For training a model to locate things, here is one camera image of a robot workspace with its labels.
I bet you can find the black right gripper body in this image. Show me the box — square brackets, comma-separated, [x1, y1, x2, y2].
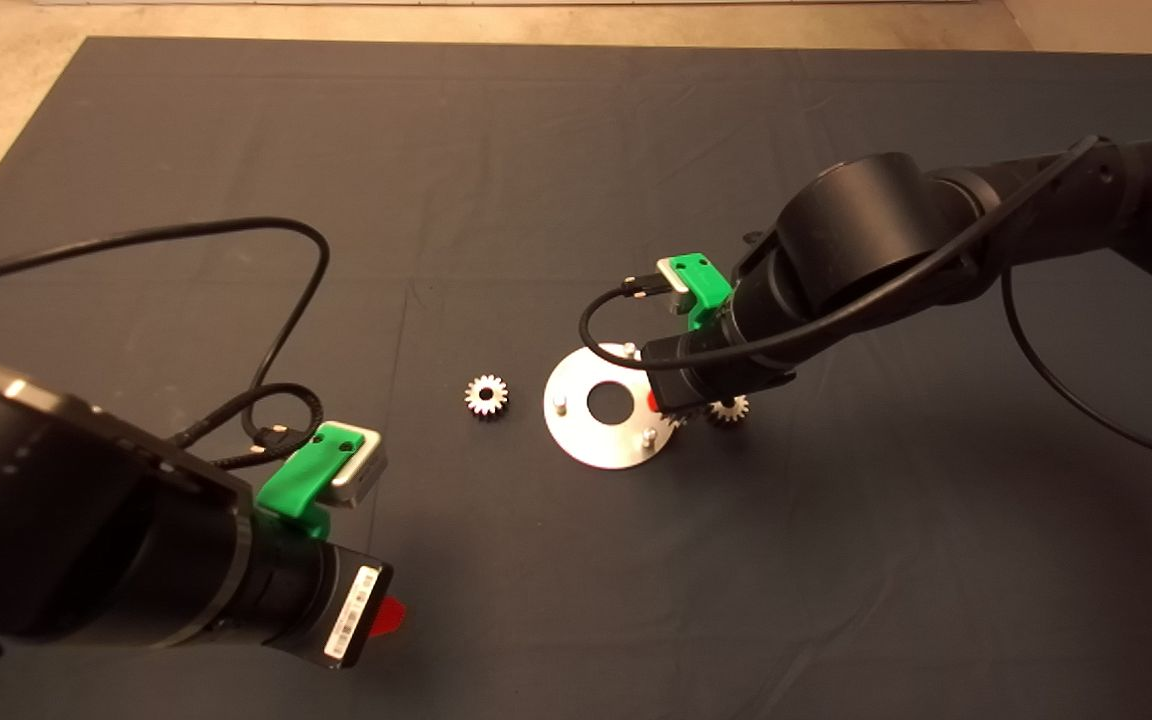
[642, 333, 799, 413]

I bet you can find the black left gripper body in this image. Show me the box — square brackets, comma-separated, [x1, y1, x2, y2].
[308, 545, 394, 669]

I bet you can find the round metal carrier plate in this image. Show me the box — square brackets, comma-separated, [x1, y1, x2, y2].
[544, 342, 679, 471]

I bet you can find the dark grey table cloth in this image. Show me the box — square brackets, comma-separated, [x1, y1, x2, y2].
[0, 37, 1152, 720]

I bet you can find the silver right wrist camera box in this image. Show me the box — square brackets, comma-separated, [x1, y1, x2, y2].
[656, 258, 692, 316]

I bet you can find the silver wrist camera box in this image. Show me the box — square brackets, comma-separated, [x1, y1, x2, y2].
[656, 258, 692, 316]
[321, 420, 387, 509]

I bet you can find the green right camera mount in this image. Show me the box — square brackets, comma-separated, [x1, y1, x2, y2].
[668, 253, 735, 331]

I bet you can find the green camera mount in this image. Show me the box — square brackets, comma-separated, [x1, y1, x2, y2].
[256, 423, 367, 541]
[668, 253, 735, 331]

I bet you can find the black right camera cable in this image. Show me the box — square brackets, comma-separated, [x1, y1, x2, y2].
[578, 135, 1152, 471]

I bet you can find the black camera cable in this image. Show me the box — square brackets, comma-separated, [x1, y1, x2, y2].
[0, 217, 330, 451]
[578, 135, 1152, 471]

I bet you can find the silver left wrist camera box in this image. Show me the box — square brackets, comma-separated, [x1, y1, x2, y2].
[321, 420, 387, 509]

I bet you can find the green left camera mount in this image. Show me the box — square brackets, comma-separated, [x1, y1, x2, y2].
[256, 423, 367, 541]

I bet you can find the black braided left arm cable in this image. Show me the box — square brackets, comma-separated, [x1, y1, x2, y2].
[171, 383, 325, 471]

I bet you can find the black left camera cable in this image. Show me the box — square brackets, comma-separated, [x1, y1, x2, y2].
[0, 217, 330, 451]

